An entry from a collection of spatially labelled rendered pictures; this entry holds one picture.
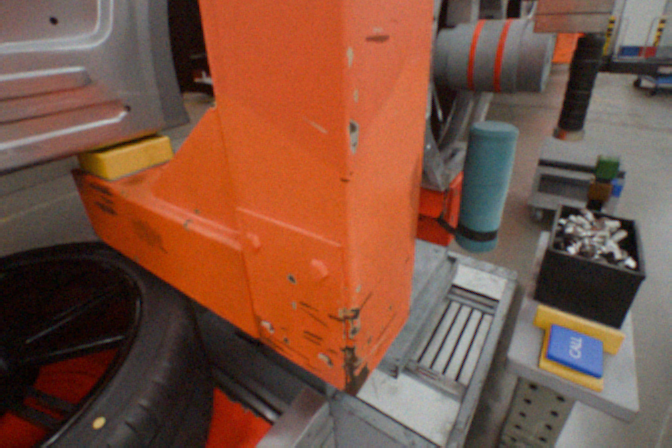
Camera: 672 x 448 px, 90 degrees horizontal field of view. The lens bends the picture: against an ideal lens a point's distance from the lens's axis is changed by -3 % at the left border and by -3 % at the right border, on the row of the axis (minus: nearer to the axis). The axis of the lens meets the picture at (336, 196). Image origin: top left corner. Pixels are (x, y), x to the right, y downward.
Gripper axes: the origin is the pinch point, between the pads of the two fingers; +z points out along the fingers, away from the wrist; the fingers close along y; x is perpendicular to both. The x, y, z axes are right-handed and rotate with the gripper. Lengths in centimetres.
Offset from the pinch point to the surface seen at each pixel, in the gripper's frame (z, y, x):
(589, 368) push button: -10, -52, -35
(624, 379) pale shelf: -15, -49, -38
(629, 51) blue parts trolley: -74, 891, -52
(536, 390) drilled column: -6, -40, -58
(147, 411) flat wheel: 36, -90, -34
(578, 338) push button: -8, -47, -35
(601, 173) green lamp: -7.2, -14.1, -19.7
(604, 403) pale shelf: -13, -53, -39
